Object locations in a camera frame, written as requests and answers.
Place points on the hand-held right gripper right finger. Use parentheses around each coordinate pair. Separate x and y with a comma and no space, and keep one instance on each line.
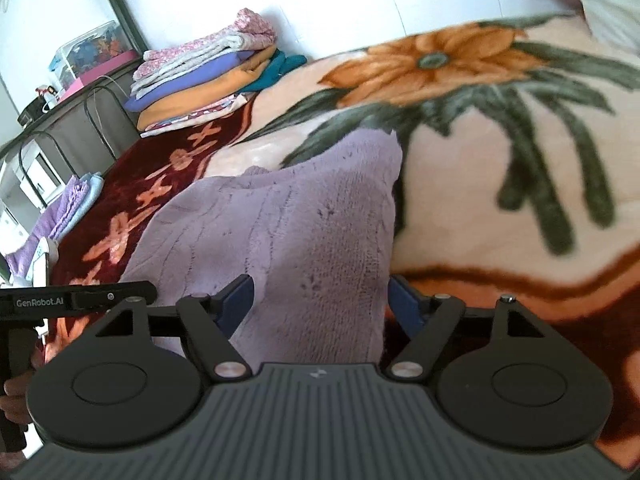
(400,300)

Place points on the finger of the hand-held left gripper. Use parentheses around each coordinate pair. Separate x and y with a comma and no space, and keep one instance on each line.
(120,294)

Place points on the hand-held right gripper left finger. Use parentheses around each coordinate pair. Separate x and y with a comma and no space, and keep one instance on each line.
(240,297)

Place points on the lavender fleece garment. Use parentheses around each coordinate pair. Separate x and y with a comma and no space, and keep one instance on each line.
(300,220)

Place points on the stack of folded clothes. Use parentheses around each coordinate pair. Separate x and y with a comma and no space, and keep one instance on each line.
(200,90)

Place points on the person's left hand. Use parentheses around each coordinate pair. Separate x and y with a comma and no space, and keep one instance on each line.
(15,385)

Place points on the folded purple towel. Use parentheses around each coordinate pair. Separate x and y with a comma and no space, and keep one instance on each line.
(50,225)

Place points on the folded light blue cloth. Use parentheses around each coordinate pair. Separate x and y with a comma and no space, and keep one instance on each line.
(92,195)

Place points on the white shelf unit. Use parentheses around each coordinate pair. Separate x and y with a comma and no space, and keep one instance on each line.
(25,185)

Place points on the black device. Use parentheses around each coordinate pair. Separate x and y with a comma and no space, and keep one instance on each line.
(32,110)

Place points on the floral plush blanket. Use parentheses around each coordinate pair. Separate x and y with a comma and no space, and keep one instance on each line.
(500,135)

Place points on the pink box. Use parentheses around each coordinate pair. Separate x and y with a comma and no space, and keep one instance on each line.
(100,72)

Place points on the clear plastic storage box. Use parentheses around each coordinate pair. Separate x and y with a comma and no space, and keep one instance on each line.
(90,50)

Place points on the dark metal frame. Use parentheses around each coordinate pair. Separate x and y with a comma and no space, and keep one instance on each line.
(120,5)

